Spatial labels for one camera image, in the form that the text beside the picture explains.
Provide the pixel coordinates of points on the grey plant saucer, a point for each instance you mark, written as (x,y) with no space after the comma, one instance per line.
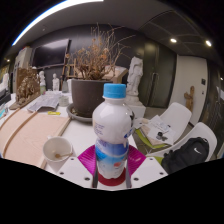
(75,116)

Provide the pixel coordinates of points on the dark wall screen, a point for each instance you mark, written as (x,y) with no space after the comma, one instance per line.
(50,53)

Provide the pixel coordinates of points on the carved brown wooden sculpture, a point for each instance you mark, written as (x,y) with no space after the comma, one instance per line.
(26,88)

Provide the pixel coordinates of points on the tall white plaster statue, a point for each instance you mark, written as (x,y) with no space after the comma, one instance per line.
(135,75)

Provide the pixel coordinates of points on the light wooden drawing board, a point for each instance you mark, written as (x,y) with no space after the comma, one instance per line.
(26,133)

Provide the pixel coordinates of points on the dark pot with dried plant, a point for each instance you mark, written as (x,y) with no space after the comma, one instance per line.
(86,96)

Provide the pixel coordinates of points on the yellow marker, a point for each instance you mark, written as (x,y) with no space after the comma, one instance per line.
(54,113)

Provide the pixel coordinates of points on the white cup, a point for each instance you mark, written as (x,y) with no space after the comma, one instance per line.
(58,145)

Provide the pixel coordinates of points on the stack of white papers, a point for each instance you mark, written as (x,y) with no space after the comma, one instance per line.
(160,126)

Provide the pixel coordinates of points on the newspaper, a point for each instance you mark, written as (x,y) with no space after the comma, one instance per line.
(45,101)

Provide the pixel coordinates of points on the black backpack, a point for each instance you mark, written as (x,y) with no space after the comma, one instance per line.
(186,155)

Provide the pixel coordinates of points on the white chair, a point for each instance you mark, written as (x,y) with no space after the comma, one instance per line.
(203,131)
(178,115)

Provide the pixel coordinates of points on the wooden stir stick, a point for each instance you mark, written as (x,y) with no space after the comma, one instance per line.
(61,155)

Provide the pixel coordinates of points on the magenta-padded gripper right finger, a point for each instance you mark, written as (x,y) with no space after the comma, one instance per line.
(146,171)

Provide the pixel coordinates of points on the small white plaster bust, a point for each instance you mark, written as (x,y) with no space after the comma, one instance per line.
(55,83)
(42,76)

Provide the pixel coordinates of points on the wooden figure sculpture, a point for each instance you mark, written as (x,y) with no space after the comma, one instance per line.
(190,98)

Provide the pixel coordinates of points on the round ceiling light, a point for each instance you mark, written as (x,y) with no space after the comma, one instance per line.
(173,40)
(208,43)

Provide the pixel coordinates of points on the black box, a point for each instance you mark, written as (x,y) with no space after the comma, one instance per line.
(4,96)

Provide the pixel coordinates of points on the green folder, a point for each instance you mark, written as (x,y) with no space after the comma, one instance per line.
(141,138)

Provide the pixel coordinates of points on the wooden easel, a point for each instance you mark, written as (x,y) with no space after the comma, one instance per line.
(65,73)

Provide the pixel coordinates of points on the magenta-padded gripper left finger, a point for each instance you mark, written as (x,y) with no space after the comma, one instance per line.
(78,171)

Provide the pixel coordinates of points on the small white jar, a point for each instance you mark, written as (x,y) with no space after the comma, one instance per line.
(64,101)

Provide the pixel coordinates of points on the pale green spray bottle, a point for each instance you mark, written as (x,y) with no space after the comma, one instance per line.
(42,90)

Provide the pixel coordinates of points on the white bottle with blue cap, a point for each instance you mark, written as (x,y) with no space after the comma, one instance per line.
(111,123)

